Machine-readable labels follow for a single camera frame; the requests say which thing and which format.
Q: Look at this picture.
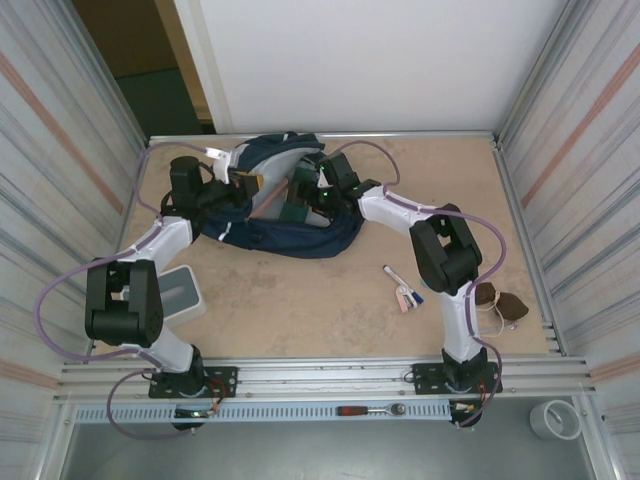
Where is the aluminium mounting rail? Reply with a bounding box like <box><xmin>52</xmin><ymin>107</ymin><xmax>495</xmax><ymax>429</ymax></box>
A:
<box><xmin>58</xmin><ymin>355</ymin><xmax>599</xmax><ymax>405</ymax></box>

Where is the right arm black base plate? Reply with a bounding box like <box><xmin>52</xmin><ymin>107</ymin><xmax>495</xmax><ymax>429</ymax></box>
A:
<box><xmin>412</xmin><ymin>362</ymin><xmax>504</xmax><ymax>396</ymax></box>

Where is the ratchet wrench red handle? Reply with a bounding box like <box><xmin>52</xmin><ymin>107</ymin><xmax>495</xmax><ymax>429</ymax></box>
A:
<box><xmin>336</xmin><ymin>402</ymin><xmax>407</xmax><ymax>419</ymax></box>

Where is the brown drawstring pouch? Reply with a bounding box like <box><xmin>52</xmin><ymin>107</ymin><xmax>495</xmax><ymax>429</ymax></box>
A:
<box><xmin>472</xmin><ymin>281</ymin><xmax>530</xmax><ymax>336</ymax></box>

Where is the slotted grey cable duct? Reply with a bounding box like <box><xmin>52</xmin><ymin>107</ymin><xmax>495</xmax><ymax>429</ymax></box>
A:
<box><xmin>73</xmin><ymin>402</ymin><xmax>454</xmax><ymax>424</ymax></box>

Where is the white grey box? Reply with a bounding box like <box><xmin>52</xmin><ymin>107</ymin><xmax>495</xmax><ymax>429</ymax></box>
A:
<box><xmin>158</xmin><ymin>266</ymin><xmax>208</xmax><ymax>329</ymax></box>

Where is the grey tape roll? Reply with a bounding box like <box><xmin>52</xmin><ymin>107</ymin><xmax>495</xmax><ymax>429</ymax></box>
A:
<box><xmin>529</xmin><ymin>399</ymin><xmax>581</xmax><ymax>441</ymax></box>

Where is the aluminium table frame bar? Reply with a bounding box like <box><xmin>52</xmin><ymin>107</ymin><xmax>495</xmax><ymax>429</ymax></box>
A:
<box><xmin>147</xmin><ymin>130</ymin><xmax>501</xmax><ymax>147</ymax></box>

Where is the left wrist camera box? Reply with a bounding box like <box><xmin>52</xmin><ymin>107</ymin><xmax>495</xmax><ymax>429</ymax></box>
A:
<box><xmin>203</xmin><ymin>146</ymin><xmax>241</xmax><ymax>185</ymax></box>

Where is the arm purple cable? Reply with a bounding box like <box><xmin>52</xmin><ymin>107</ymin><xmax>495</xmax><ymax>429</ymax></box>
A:
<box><xmin>327</xmin><ymin>140</ymin><xmax>509</xmax><ymax>431</ymax></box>
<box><xmin>37</xmin><ymin>139</ymin><xmax>226</xmax><ymax>441</ymax></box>

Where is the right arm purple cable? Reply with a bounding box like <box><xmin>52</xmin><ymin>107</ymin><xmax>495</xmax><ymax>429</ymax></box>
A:
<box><xmin>327</xmin><ymin>140</ymin><xmax>509</xmax><ymax>431</ymax></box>

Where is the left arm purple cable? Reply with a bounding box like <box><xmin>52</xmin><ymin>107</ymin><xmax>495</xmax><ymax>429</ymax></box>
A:
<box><xmin>37</xmin><ymin>139</ymin><xmax>226</xmax><ymax>441</ymax></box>

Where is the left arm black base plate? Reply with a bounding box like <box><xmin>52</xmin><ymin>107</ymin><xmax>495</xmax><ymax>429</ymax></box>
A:
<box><xmin>148</xmin><ymin>366</ymin><xmax>239</xmax><ymax>400</ymax></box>

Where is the navy blue backpack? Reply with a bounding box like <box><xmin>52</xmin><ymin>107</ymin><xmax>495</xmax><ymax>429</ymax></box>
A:
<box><xmin>197</xmin><ymin>131</ymin><xmax>366</xmax><ymax>260</ymax></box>

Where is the small circuit board with wires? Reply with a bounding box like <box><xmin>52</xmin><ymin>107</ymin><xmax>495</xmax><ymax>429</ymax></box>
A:
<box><xmin>448</xmin><ymin>399</ymin><xmax>485</xmax><ymax>417</ymax></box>
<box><xmin>173</xmin><ymin>406</ymin><xmax>221</xmax><ymax>420</ymax></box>

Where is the white marker blue cap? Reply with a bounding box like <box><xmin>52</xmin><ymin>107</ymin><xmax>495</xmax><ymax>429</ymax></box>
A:
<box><xmin>382</xmin><ymin>264</ymin><xmax>426</xmax><ymax>305</ymax></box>

